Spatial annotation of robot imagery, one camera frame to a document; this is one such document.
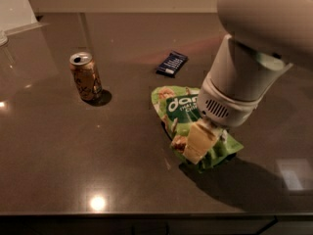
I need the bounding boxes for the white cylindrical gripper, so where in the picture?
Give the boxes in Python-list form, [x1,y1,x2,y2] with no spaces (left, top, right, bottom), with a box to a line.
[183,34,292,165]

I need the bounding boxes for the green rice chip bag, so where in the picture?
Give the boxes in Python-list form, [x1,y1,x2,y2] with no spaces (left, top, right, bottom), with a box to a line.
[151,86,244,173]

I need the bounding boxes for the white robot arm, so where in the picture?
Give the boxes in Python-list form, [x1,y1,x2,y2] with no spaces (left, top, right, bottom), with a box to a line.
[183,0,313,164]

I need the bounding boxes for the orange soda can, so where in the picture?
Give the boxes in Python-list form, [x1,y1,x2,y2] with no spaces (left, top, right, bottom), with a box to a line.
[69,52,103,101]

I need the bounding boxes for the dark blue snack bar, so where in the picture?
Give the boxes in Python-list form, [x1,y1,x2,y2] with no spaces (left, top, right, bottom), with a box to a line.
[156,51,188,77]

